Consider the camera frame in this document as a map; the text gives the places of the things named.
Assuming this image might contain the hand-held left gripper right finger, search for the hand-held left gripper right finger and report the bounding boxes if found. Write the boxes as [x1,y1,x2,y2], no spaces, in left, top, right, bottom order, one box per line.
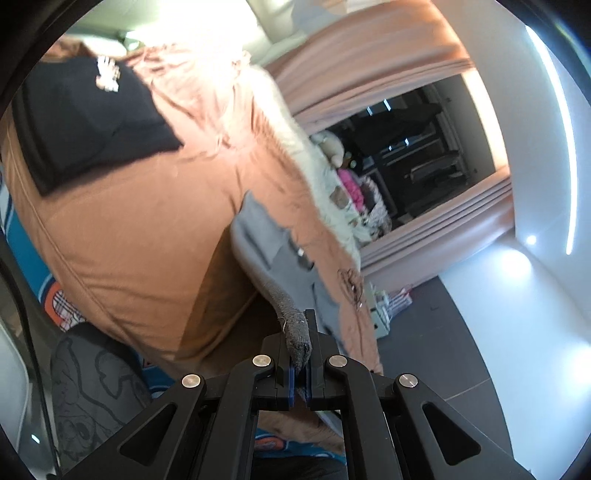
[305,309,536,480]

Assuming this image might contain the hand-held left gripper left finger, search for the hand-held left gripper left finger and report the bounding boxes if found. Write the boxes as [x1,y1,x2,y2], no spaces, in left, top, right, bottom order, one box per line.
[60,332,296,480]

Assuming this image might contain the grey t-shirt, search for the grey t-shirt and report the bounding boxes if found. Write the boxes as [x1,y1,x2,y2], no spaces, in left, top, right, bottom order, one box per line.
[230,190,356,402]

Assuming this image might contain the dark hanging clothes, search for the dark hanging clothes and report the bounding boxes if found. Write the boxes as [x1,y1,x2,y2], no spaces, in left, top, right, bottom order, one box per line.
[406,154,467,185]

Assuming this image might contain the white nightstand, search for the white nightstand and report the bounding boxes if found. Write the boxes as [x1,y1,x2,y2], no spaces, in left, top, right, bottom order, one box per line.
[367,284,393,340]

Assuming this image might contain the floral bedding pile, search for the floral bedding pile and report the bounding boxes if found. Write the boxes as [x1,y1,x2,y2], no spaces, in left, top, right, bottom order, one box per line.
[358,178,393,241]

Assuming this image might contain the pink curtain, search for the pink curtain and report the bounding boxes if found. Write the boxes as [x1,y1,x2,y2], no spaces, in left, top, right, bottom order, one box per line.
[265,0,476,116]
[360,178,515,289]

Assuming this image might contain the pink clothing pile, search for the pink clothing pile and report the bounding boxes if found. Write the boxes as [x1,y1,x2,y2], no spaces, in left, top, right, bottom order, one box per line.
[337,168,365,206]

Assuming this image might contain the round bed orange cover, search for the round bed orange cover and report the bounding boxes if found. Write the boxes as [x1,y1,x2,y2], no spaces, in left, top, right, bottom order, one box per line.
[0,37,384,457]

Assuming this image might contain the beige plush toy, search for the beige plush toy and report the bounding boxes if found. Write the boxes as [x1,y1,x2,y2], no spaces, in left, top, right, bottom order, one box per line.
[310,131,345,167]

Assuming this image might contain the white fluffy duvet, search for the white fluffy duvet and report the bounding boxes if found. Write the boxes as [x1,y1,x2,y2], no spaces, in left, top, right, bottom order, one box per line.
[240,51,365,264]

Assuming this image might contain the dark hanging coat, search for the dark hanging coat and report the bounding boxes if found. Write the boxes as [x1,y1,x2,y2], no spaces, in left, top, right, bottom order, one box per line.
[355,104,444,153]

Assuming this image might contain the black folded garment white print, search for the black folded garment white print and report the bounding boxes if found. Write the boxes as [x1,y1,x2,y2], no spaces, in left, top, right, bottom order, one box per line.
[11,55,184,197]

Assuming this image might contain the ceiling light strip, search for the ceiling light strip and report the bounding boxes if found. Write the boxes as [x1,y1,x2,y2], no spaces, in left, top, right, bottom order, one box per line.
[526,25,578,254]

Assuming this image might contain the white padded headboard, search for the white padded headboard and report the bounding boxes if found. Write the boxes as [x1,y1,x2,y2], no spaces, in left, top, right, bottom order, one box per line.
[65,0,296,56]

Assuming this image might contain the coiled black cable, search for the coiled black cable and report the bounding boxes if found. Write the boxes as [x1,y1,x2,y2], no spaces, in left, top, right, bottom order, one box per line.
[337,268,363,305]

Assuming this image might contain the white wire rack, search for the white wire rack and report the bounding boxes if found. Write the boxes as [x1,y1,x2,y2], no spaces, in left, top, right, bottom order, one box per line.
[388,286,414,319]

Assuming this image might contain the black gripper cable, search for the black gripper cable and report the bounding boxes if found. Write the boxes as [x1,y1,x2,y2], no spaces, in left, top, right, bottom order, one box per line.
[0,222,63,480]

